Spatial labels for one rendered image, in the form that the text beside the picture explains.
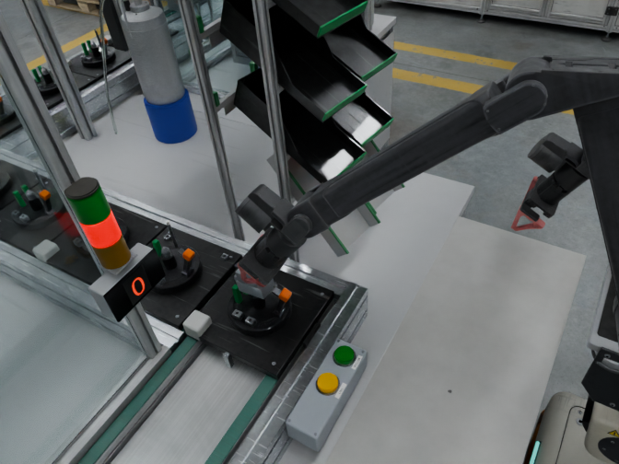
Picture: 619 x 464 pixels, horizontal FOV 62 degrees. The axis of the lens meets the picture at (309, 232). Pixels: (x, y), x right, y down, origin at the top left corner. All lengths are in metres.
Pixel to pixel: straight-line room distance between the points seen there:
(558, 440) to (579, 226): 1.37
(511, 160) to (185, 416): 2.58
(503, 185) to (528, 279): 1.71
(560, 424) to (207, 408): 1.16
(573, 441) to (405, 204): 0.88
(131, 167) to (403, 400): 1.20
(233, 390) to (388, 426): 0.32
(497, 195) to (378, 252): 1.67
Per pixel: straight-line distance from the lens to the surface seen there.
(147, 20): 1.75
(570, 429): 1.87
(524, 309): 1.33
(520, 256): 1.45
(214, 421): 1.09
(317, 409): 1.02
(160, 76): 1.81
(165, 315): 1.20
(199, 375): 1.15
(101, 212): 0.83
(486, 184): 3.06
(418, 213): 1.52
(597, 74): 0.67
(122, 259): 0.90
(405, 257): 1.39
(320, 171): 1.10
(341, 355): 1.06
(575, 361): 2.37
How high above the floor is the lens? 1.87
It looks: 44 degrees down
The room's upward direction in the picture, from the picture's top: 6 degrees counter-clockwise
